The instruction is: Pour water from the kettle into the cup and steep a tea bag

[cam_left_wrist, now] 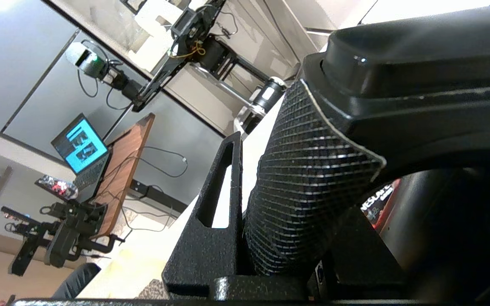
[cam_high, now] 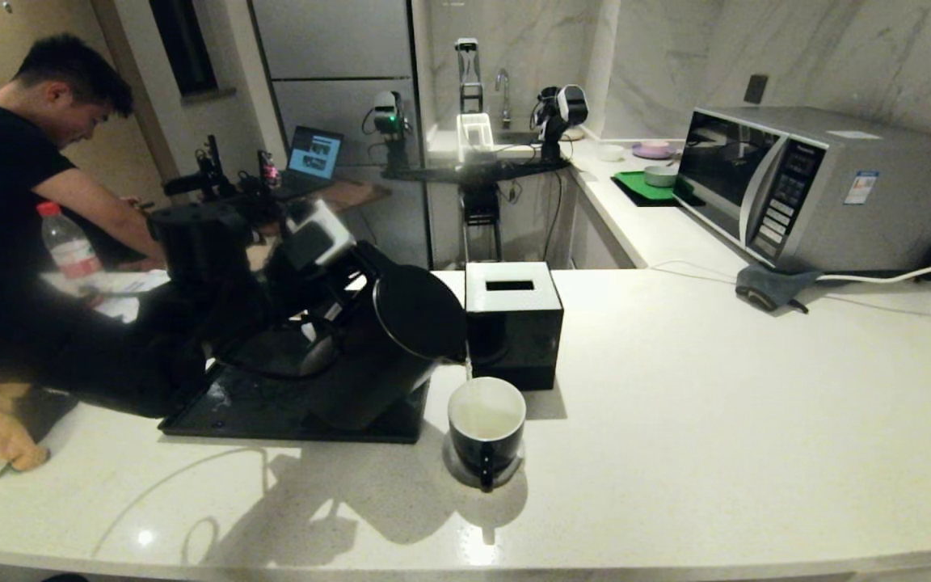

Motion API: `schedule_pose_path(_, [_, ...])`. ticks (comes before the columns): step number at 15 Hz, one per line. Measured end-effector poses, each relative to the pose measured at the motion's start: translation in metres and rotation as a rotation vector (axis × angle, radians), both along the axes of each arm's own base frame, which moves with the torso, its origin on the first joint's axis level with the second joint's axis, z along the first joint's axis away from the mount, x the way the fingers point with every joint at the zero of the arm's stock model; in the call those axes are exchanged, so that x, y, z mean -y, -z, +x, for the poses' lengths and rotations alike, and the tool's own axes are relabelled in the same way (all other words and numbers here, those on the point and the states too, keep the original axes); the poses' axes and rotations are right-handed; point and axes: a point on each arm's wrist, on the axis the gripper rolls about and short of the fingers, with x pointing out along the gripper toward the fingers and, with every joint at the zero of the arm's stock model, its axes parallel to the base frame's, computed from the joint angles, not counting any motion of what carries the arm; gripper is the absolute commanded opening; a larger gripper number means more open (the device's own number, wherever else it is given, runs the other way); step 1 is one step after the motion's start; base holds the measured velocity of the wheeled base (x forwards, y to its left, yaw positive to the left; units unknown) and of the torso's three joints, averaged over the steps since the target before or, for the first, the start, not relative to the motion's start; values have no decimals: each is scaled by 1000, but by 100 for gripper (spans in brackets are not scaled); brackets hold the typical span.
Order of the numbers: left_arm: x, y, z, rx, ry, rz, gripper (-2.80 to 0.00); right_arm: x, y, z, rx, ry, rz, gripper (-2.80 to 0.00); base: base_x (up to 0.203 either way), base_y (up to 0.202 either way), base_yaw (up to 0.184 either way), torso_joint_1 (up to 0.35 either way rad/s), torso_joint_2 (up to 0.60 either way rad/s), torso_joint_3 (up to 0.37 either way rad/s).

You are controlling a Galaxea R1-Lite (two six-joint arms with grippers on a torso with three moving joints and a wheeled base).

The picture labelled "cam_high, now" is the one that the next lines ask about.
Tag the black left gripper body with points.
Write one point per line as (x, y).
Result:
(312, 295)

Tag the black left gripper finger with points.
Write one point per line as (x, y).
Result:
(332, 327)
(370, 265)

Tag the black electric kettle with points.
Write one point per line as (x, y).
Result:
(401, 339)

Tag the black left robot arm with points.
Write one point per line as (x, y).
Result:
(69, 356)

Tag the wooden desk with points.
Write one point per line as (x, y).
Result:
(352, 194)

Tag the black serving tray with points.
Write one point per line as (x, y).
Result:
(255, 412)

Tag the open laptop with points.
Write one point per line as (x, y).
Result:
(316, 155)

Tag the black tissue box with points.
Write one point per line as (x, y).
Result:
(514, 339)

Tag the printed white paper sheet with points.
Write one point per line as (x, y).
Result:
(130, 291)

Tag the black mug white inside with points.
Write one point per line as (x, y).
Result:
(486, 449)

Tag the chrome faucet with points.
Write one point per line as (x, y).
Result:
(506, 103)

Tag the plastic water bottle red cap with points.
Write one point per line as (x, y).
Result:
(69, 246)

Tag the small white bowl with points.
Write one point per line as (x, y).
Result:
(611, 151)

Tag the green tray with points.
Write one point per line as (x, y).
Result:
(635, 184)

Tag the dark window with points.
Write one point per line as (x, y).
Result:
(183, 48)

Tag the grey bowl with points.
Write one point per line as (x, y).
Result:
(659, 175)

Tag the purple plate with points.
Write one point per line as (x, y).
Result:
(653, 149)

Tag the dark grey cloth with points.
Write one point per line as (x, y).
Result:
(764, 284)

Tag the silver microwave oven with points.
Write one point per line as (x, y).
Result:
(878, 206)

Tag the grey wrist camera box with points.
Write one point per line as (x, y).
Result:
(320, 234)

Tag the dark wall socket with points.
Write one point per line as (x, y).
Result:
(755, 88)

